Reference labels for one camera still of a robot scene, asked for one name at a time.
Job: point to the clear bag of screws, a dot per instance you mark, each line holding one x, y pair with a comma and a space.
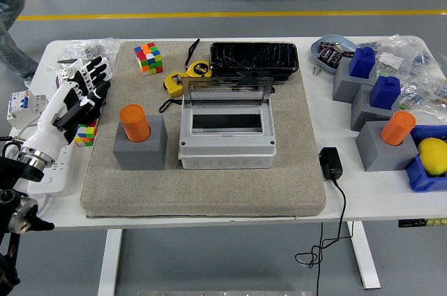
87, 48

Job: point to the black table control panel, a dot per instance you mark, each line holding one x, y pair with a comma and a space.
410, 223

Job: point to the grey junction box smoked lid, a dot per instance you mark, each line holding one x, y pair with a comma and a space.
227, 153

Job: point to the orange cylinder battery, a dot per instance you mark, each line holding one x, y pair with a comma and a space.
134, 123
398, 128

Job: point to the grey holder block round hole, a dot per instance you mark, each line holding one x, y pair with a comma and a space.
139, 156
380, 156

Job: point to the grey holder block square hole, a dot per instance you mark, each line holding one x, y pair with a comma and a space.
344, 88
363, 116

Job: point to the white breaker with purple label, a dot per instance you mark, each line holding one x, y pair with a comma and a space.
66, 73

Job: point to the grey-brown mat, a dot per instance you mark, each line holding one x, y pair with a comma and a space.
209, 191

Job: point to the black plastic tray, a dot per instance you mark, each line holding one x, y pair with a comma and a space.
255, 57

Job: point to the yellow tape measure 5m label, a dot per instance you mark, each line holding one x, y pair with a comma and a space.
199, 69

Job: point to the yellow lemon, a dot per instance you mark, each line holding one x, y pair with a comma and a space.
434, 156

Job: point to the yellow tape measure grey label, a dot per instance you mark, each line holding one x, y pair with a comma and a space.
173, 84

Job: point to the clear bags of small parts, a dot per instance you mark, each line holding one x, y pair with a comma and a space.
419, 62

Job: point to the blue plastic block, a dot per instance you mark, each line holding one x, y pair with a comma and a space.
363, 64
384, 95

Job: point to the white circuit breaker blue switches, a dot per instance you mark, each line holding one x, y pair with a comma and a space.
21, 107

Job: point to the white table leg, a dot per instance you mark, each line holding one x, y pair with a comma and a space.
110, 261
365, 257

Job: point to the black plastic bracket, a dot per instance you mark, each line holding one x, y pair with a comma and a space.
253, 75

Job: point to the white power strip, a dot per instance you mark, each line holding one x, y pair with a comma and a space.
52, 181

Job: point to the pale blue dish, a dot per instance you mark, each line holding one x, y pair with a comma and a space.
316, 55

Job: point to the black power adapter plug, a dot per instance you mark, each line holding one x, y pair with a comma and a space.
331, 165

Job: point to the large colourful puzzle cube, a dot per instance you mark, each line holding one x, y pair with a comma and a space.
148, 60

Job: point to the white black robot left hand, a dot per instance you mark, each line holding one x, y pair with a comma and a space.
49, 125

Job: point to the small metal clip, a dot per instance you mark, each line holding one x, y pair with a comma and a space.
316, 71

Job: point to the small colourful puzzle cube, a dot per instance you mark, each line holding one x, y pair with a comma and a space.
87, 135

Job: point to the blue storage bin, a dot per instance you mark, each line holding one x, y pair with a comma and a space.
422, 179

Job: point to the dark circuit modules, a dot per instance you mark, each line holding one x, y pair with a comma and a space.
330, 53

